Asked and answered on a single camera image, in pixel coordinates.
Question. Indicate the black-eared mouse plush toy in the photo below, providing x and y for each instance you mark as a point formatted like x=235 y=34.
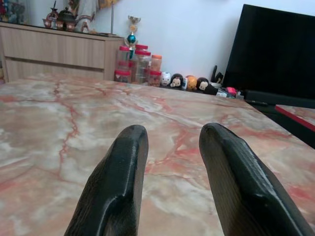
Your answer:
x=176 y=81
x=203 y=84

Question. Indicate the black soundbar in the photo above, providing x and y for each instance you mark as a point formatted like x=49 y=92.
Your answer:
x=278 y=98

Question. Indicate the small red-lid plastic jar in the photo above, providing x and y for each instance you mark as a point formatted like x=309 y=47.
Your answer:
x=122 y=76
x=155 y=79

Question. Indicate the small pink box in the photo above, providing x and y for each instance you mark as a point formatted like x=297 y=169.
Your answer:
x=230 y=90

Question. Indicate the red-lid clear plastic jar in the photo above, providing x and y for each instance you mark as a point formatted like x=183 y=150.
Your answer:
x=123 y=57

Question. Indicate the black flat television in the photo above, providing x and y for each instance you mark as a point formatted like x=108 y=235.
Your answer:
x=273 y=51

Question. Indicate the gold trophy with blue globe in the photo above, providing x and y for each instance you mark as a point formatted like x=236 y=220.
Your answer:
x=133 y=37

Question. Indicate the dark ornate teapot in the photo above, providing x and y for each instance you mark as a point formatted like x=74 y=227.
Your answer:
x=66 y=16

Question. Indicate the red ornate cup ornament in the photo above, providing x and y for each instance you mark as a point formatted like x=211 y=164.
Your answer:
x=52 y=17

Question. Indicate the orange bear plush toy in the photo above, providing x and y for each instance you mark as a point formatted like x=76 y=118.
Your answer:
x=190 y=82

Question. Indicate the black handset stand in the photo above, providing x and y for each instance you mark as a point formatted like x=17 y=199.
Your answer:
x=217 y=75

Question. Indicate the orange-lid plastic jar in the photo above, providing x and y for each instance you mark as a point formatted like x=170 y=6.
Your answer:
x=156 y=62

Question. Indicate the light wooden sideboard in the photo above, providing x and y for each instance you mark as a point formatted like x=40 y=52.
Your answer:
x=54 y=51

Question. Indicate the tall red-lid clear jar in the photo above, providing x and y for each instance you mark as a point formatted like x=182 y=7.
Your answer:
x=142 y=66

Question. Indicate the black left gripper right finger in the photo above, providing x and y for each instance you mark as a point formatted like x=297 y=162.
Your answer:
x=236 y=177

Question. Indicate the white patterned figurine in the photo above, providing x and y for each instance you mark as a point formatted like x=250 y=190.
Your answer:
x=85 y=18

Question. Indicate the white round plush toy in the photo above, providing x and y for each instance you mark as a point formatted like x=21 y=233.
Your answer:
x=166 y=78

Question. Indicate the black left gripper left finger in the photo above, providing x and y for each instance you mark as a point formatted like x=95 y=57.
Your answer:
x=115 y=177

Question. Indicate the thin metal rod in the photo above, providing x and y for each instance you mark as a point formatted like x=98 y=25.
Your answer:
x=112 y=19

